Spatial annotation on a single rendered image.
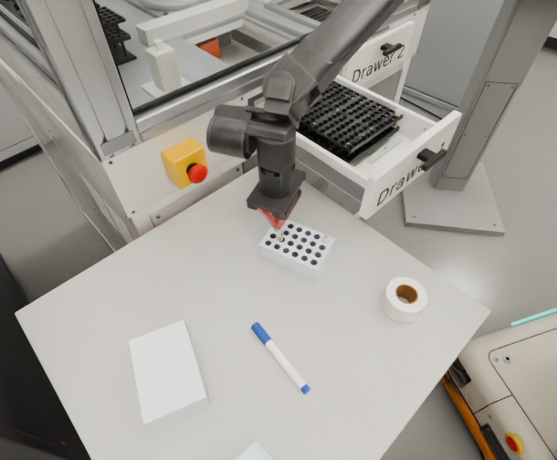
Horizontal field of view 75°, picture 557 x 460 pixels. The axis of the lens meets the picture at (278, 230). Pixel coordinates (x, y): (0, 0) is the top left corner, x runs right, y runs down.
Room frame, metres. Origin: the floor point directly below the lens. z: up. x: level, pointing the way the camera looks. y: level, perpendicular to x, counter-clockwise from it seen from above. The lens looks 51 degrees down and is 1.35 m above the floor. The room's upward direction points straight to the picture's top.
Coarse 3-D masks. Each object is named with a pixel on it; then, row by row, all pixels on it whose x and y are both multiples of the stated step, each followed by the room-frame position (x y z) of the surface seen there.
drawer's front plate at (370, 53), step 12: (408, 24) 1.09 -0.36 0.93; (384, 36) 1.01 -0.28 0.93; (396, 36) 1.05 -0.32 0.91; (408, 36) 1.09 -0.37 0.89; (360, 48) 0.94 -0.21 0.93; (372, 48) 0.97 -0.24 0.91; (360, 60) 0.94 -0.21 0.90; (372, 60) 0.98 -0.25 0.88; (384, 60) 1.02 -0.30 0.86; (396, 60) 1.07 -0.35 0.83; (348, 72) 0.91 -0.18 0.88; (372, 72) 0.99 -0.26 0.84; (360, 84) 0.96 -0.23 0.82
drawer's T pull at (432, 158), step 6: (426, 150) 0.56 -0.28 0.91; (444, 150) 0.56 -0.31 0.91; (420, 156) 0.54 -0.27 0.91; (426, 156) 0.54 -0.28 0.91; (432, 156) 0.54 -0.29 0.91; (438, 156) 0.54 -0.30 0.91; (444, 156) 0.55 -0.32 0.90; (426, 162) 0.52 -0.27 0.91; (432, 162) 0.52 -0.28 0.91; (426, 168) 0.51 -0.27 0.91
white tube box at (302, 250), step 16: (288, 224) 0.47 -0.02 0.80; (272, 240) 0.43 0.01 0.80; (288, 240) 0.43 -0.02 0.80; (304, 240) 0.44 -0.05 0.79; (320, 240) 0.43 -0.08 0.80; (272, 256) 0.40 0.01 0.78; (288, 256) 0.39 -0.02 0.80; (304, 256) 0.39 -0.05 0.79; (320, 256) 0.40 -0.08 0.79; (304, 272) 0.37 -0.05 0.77; (320, 272) 0.37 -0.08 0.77
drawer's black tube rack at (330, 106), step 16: (336, 96) 0.77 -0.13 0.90; (352, 96) 0.77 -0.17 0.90; (320, 112) 0.70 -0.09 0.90; (336, 112) 0.70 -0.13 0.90; (352, 112) 0.70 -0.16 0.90; (368, 112) 0.70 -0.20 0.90; (384, 112) 0.70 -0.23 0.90; (304, 128) 0.69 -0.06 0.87; (320, 128) 0.64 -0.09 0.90; (336, 128) 0.64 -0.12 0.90; (352, 128) 0.69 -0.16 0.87; (368, 128) 0.64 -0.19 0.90; (320, 144) 0.63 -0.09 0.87; (336, 144) 0.60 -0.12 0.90; (368, 144) 0.63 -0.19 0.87; (352, 160) 0.58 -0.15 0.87
